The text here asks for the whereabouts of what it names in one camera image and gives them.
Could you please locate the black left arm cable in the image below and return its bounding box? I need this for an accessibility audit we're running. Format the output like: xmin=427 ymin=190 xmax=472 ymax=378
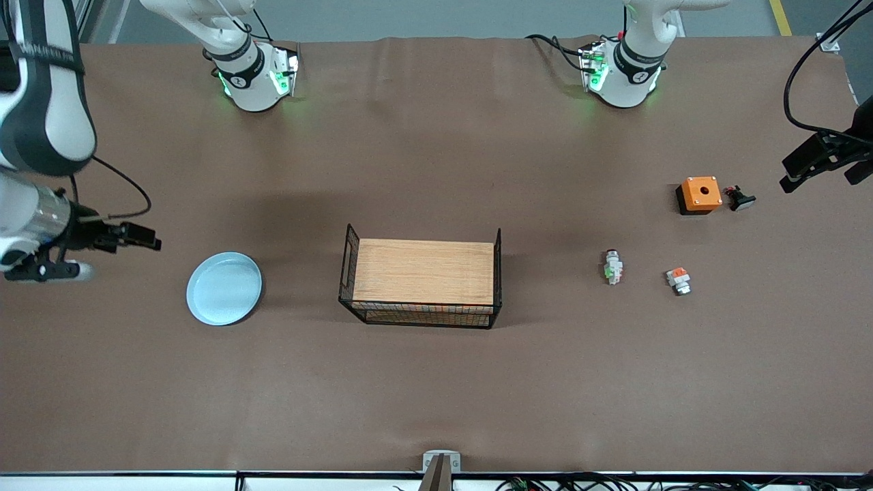
xmin=783 ymin=0 xmax=873 ymax=137

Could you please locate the black base cable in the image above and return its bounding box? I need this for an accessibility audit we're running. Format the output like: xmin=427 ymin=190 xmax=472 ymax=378
xmin=525 ymin=33 xmax=589 ymax=73

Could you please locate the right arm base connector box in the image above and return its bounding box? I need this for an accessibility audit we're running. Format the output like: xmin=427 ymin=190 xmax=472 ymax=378
xmin=269 ymin=44 xmax=300 ymax=97

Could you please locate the brown table cover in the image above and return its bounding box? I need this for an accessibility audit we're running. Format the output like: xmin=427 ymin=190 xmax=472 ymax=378
xmin=0 ymin=34 xmax=873 ymax=475

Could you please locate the light blue round plate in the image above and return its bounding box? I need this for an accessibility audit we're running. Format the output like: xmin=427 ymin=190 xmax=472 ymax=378
xmin=186 ymin=252 xmax=263 ymax=327

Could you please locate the aluminium frame profile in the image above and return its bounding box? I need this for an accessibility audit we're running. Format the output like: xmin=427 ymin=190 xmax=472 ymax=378
xmin=818 ymin=0 xmax=873 ymax=54
xmin=68 ymin=0 xmax=96 ymax=44

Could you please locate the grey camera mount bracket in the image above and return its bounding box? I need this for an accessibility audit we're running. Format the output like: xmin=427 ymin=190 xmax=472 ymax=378
xmin=422 ymin=450 xmax=462 ymax=491

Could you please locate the black wire basket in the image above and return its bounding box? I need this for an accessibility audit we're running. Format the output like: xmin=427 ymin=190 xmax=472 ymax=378
xmin=338 ymin=223 xmax=503 ymax=329

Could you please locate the orange button enclosure box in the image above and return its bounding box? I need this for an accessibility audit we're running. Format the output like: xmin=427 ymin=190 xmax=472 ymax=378
xmin=676 ymin=177 xmax=723 ymax=216

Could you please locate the black cable bundle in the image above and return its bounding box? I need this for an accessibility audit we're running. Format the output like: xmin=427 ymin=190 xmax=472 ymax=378
xmin=494 ymin=473 xmax=873 ymax=491

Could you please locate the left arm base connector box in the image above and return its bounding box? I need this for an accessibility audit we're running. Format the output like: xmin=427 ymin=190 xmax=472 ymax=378
xmin=579 ymin=41 xmax=608 ymax=93

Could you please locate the white table edge rail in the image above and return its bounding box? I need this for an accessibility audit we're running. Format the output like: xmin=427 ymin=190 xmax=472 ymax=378
xmin=0 ymin=470 xmax=873 ymax=491

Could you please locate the wooden board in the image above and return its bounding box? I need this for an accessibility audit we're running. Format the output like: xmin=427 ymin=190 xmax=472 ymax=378
xmin=353 ymin=238 xmax=495 ymax=306

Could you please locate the black push button head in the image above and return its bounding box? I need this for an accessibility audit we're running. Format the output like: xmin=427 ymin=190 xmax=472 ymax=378
xmin=723 ymin=185 xmax=757 ymax=212

